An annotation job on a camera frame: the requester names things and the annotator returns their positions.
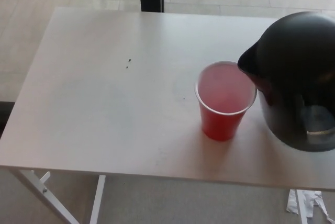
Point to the black electric kettle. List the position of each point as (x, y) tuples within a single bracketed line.
[(290, 51)]

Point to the red plastic cup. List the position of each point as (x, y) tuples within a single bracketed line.
[(220, 124)]

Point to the straight white metal table leg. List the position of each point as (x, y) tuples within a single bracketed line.
[(97, 200), (301, 208)]

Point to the slanted white metal table leg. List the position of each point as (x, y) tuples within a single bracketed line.
[(34, 190)]

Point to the crumpled white paper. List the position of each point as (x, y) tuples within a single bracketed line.
[(315, 203)]

